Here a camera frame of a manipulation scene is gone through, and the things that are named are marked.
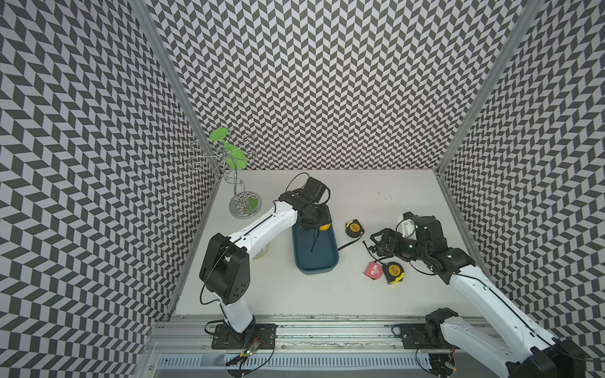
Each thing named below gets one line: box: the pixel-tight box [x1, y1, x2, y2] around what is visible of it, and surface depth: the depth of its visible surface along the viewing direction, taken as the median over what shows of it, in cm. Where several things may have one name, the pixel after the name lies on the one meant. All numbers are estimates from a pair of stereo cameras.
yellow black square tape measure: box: [382, 261, 405, 285], surface depth 85 cm
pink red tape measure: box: [364, 261, 384, 280], surface depth 86 cm
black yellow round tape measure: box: [337, 218, 365, 252], surface depth 97 cm
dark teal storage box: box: [291, 222, 340, 275], surface depth 88 cm
